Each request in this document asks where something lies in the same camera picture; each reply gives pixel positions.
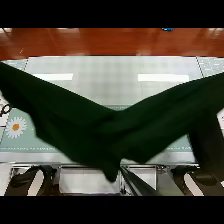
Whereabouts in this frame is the silver frame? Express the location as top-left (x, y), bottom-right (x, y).
top-left (0, 161), bottom-right (224, 197)

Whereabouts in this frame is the dark green garment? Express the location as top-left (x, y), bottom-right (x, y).
top-left (0, 61), bottom-right (224, 183)

